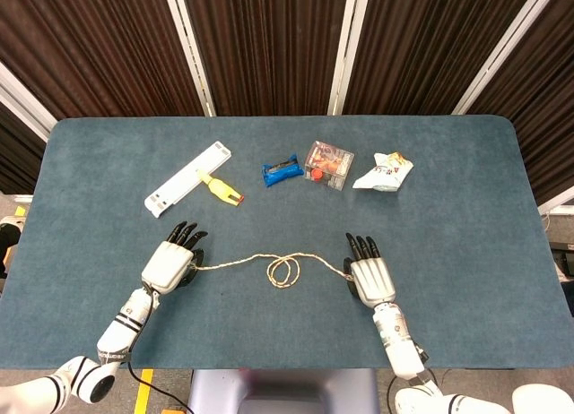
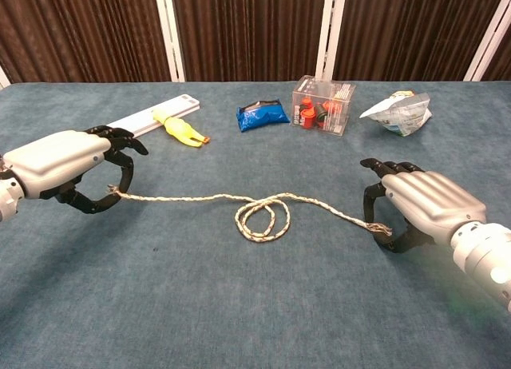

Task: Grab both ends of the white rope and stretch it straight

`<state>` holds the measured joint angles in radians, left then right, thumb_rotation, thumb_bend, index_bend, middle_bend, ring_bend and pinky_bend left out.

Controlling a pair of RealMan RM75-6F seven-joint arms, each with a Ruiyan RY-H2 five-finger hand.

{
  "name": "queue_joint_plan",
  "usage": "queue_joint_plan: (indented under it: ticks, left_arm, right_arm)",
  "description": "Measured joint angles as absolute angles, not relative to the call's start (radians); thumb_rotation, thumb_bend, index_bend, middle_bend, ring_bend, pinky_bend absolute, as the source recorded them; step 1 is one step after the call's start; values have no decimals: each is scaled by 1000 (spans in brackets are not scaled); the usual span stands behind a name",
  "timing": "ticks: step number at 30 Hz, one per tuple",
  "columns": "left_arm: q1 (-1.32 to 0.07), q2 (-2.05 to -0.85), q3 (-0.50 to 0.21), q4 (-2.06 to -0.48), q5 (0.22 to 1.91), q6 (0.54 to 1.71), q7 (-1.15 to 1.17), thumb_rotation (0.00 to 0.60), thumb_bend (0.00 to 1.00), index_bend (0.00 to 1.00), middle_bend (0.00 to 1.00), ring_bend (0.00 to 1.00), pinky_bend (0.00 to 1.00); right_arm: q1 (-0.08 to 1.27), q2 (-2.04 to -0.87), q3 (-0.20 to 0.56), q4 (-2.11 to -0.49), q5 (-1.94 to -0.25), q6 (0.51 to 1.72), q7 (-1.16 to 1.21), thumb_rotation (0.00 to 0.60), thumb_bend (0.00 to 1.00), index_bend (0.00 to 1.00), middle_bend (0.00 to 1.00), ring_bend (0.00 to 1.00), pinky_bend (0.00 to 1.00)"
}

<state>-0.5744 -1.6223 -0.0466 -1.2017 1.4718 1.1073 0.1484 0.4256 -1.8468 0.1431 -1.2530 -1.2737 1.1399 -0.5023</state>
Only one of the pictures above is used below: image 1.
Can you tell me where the yellow rubber chicken toy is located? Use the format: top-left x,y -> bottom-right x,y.
200,171 -> 246,206

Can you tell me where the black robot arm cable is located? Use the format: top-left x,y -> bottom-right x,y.
126,361 -> 192,409

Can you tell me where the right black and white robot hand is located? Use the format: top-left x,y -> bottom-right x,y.
342,232 -> 397,308

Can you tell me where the yellow floor tape strip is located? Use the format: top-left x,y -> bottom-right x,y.
134,368 -> 155,414

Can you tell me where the beige twisted rope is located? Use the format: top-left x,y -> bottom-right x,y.
193,251 -> 355,290

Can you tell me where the white partition frame post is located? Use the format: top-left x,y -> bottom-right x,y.
326,0 -> 372,116
451,0 -> 564,116
536,193 -> 574,216
161,0 -> 217,117
0,60 -> 58,142

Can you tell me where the blue plastic package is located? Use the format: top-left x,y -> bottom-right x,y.
261,152 -> 304,190

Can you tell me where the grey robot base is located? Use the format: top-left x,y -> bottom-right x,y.
187,367 -> 380,414

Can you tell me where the clear plastic toy box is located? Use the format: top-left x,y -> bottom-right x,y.
303,140 -> 355,193

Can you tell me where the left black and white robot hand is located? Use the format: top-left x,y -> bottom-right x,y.
141,220 -> 210,296

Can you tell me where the white crumpled snack bag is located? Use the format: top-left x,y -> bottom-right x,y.
352,151 -> 414,194

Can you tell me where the brown corrugated partition panel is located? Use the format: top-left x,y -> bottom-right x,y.
0,100 -> 48,195
178,0 -> 349,117
0,0 -> 205,119
468,0 -> 574,207
343,0 -> 539,116

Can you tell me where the white plastic flat bar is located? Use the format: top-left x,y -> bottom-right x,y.
143,140 -> 233,219

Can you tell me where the blue felt table mat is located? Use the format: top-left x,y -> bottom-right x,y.
0,115 -> 574,370

